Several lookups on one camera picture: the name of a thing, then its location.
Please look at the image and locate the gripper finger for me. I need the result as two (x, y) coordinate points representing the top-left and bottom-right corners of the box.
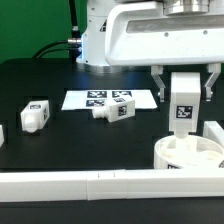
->
(151, 65), (166, 102)
(204, 63), (221, 101)

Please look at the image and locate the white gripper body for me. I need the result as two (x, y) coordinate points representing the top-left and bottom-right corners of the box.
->
(105, 1), (224, 66)

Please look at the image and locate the white round stool seat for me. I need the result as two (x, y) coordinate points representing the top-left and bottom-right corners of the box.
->
(154, 135), (224, 169)

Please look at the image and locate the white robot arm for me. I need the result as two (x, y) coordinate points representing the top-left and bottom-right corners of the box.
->
(77, 0), (224, 99)

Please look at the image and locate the white right fence block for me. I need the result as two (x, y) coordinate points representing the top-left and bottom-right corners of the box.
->
(203, 121), (224, 148)

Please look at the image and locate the white fence block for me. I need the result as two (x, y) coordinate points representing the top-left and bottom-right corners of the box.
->
(0, 125), (4, 147)
(203, 121), (224, 148)

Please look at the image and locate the white marker sheet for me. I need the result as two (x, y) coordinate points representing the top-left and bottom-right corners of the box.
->
(62, 90), (157, 110)

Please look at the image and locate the white left fence block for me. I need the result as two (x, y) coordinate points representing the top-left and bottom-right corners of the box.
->
(0, 125), (4, 147)

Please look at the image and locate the black cable on base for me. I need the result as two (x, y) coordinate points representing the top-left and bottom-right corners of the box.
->
(32, 0), (83, 60)

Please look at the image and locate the white front fence rail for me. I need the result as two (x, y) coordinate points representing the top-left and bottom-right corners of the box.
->
(0, 169), (224, 202)

